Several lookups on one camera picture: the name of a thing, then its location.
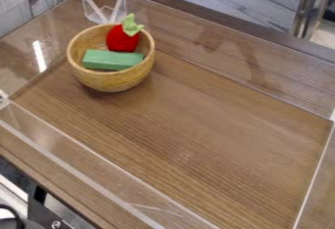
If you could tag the metal table leg background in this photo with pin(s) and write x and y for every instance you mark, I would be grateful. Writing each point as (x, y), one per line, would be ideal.
(308, 17)

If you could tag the wooden bowl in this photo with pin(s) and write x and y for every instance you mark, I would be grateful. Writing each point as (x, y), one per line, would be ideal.
(105, 80)

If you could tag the green rectangular block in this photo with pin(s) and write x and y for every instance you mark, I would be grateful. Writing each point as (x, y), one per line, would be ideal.
(105, 60)

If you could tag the clear acrylic tray wall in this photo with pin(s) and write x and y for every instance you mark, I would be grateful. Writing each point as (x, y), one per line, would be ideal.
(112, 198)

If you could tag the red plush strawberry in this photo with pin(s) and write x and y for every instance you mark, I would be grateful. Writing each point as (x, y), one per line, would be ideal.
(122, 36)

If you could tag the clear acrylic corner bracket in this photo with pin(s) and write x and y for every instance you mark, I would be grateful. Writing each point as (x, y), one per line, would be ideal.
(101, 15)

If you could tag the black table clamp bracket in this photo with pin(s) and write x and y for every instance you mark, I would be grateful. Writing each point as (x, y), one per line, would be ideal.
(40, 214)

